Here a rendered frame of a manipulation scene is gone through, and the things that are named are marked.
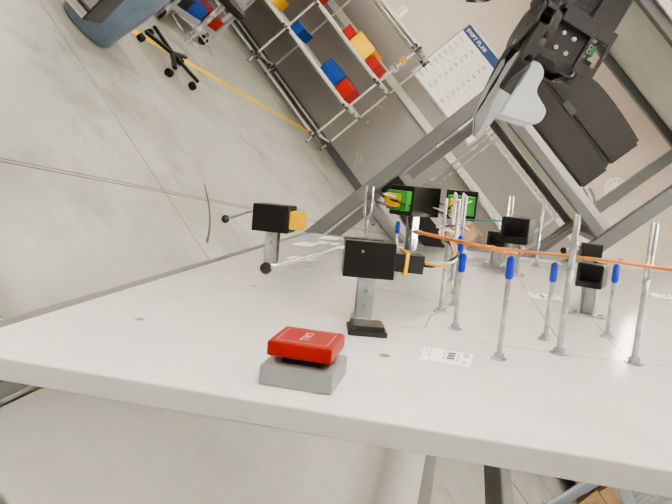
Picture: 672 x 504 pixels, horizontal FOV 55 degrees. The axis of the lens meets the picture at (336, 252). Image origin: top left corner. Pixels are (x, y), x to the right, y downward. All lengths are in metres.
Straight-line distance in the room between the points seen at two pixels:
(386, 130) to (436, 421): 8.20
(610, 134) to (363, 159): 7.00
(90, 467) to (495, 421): 0.42
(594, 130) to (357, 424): 1.39
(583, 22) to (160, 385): 0.52
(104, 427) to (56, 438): 0.07
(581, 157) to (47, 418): 1.38
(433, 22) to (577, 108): 7.19
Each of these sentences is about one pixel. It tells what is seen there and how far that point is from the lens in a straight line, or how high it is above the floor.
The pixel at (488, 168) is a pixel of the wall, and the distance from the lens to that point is 8.34.
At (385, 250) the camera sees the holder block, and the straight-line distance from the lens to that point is 0.70.
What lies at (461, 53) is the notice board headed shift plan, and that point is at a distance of 8.67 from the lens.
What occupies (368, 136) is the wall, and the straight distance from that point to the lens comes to 8.66.
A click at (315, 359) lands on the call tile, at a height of 1.10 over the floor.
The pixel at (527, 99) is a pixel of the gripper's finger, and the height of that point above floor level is 1.36.
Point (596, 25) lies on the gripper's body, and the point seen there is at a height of 1.45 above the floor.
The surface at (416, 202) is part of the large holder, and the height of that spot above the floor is 1.15.
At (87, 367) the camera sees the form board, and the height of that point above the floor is 0.96.
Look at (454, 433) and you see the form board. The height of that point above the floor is 1.16.
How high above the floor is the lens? 1.27
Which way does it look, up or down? 13 degrees down
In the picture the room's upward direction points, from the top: 52 degrees clockwise
